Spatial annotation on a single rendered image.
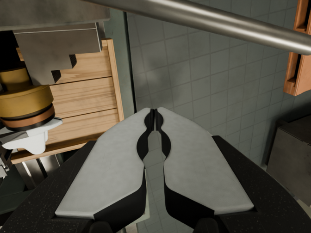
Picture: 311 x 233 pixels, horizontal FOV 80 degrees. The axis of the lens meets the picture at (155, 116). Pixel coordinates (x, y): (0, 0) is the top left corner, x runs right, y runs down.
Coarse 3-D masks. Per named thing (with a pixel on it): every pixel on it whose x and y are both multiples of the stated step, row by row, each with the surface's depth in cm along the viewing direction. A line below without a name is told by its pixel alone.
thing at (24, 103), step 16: (0, 64) 29; (16, 64) 30; (0, 80) 25; (16, 80) 26; (0, 96) 25; (16, 96) 26; (32, 96) 27; (48, 96) 30; (0, 112) 27; (16, 112) 27; (32, 112) 28; (48, 112) 30; (16, 128) 28; (32, 128) 29
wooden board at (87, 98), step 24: (72, 72) 49; (96, 72) 51; (72, 96) 52; (96, 96) 54; (120, 96) 54; (72, 120) 55; (96, 120) 57; (120, 120) 58; (48, 144) 55; (72, 144) 57
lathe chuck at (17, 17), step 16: (0, 0) 14; (16, 0) 14; (32, 0) 15; (48, 0) 16; (64, 0) 17; (0, 16) 14; (16, 16) 14; (32, 16) 15; (48, 16) 16; (64, 16) 17; (80, 16) 19; (96, 16) 21
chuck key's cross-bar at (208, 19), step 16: (80, 0) 9; (96, 0) 9; (112, 0) 9; (128, 0) 9; (144, 0) 9; (160, 0) 9; (176, 0) 9; (144, 16) 10; (160, 16) 9; (176, 16) 9; (192, 16) 10; (208, 16) 10; (224, 16) 10; (240, 16) 10; (224, 32) 10; (240, 32) 10; (256, 32) 11; (272, 32) 11; (288, 32) 11; (288, 48) 12; (304, 48) 12
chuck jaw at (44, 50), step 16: (16, 32) 24; (32, 32) 24; (48, 32) 25; (64, 32) 25; (80, 32) 25; (96, 32) 26; (32, 48) 25; (48, 48) 26; (64, 48) 26; (80, 48) 26; (96, 48) 27; (32, 64) 26; (48, 64) 27; (64, 64) 27; (32, 80) 27; (48, 80) 28
